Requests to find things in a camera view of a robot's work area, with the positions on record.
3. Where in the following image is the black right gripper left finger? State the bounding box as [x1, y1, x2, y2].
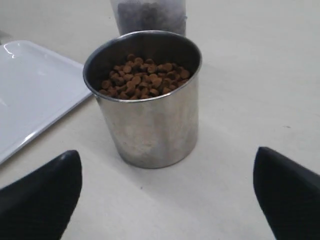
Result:
[0, 150, 83, 240]

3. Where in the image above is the white rectangular tray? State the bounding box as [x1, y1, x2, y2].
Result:
[0, 40, 91, 162]

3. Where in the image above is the steel mug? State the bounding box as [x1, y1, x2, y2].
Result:
[82, 30, 202, 169]
[0, 30, 12, 45]

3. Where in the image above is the translucent plastic tall container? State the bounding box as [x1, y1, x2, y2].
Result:
[110, 0, 187, 36]

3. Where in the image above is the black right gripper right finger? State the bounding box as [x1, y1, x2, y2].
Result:
[253, 147, 320, 240]

